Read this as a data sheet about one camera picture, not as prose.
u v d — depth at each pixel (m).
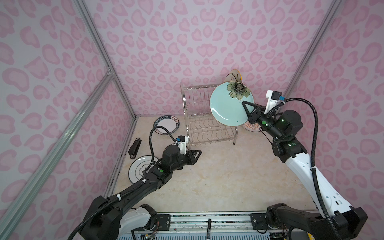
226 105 0.64
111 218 0.39
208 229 0.72
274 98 0.54
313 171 0.44
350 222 0.36
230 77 0.82
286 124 0.48
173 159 0.61
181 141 0.71
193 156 0.70
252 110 0.59
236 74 0.78
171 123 1.15
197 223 0.75
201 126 1.07
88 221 0.37
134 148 0.99
